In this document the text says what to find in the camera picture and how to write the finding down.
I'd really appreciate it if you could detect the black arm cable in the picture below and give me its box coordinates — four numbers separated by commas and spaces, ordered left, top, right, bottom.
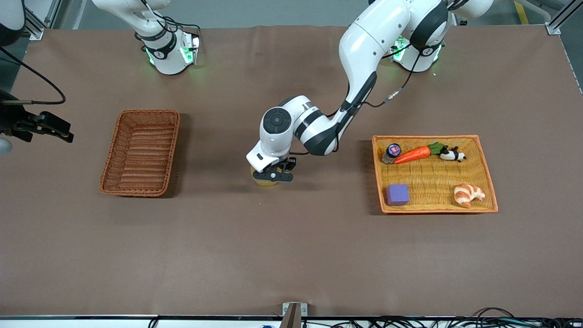
0, 47, 67, 105
335, 43, 422, 153

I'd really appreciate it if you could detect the orange wicker basket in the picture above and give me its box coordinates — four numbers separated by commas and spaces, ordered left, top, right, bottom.
371, 134, 499, 215

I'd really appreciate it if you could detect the purple foam cube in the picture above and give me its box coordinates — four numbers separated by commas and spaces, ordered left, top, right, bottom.
386, 184, 410, 206

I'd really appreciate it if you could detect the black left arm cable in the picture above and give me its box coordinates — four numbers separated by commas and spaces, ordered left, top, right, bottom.
335, 43, 422, 153

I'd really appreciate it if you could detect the small jar with pink lid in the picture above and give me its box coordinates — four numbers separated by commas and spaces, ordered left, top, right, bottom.
382, 143, 402, 164

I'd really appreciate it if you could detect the metal table edge rail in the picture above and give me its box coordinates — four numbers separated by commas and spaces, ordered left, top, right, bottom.
0, 313, 583, 321

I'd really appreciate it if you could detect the yellowish clear tape roll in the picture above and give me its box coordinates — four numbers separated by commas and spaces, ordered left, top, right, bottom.
250, 166, 279, 188

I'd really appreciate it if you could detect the black right base cable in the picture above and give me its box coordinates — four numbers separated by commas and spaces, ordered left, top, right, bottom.
134, 0, 202, 51

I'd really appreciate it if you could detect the brown wicker basket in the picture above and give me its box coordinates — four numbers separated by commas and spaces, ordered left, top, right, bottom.
99, 109, 181, 198

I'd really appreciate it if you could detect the brown mounting post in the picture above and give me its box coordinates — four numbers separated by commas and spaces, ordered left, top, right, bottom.
279, 304, 302, 328

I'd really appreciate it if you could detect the grey metal bracket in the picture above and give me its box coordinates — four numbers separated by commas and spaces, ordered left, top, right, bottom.
282, 302, 308, 317

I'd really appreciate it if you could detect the toy croissant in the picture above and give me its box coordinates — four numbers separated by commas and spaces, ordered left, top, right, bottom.
454, 183, 486, 209

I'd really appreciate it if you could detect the brown table cover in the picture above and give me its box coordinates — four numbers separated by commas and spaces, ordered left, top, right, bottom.
0, 25, 583, 318

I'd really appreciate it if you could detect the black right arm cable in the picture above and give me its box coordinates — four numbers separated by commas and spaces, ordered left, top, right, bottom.
0, 47, 67, 105

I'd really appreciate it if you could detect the black cable bundle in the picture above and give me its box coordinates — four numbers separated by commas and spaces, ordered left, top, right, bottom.
301, 307, 583, 328

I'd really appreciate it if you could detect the orange toy carrot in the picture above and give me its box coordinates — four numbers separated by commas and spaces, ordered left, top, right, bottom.
393, 142, 448, 165

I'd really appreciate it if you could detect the black white panda toy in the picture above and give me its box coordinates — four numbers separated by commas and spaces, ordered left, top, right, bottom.
439, 146, 467, 163

